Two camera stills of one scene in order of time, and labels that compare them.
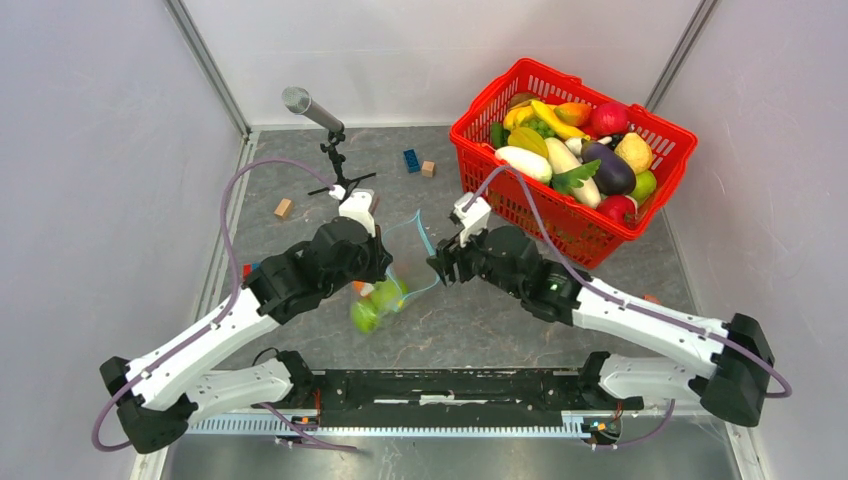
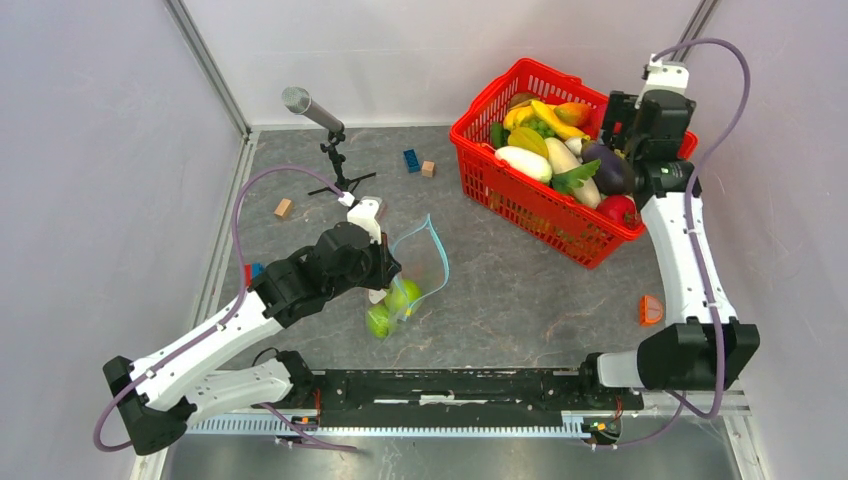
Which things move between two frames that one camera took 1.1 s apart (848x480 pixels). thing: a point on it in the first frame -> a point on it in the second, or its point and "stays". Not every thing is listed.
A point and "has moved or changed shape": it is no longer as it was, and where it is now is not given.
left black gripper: [381, 259] stays
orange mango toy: [573, 113] stays
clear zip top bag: [415, 266] has moved or changed shape
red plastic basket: [560, 226] stays
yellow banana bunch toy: [517, 113] stays
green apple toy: [386, 295] has moved or changed shape
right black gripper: [451, 252] -> [621, 110]
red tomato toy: [620, 207] stays
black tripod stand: [334, 138] stays
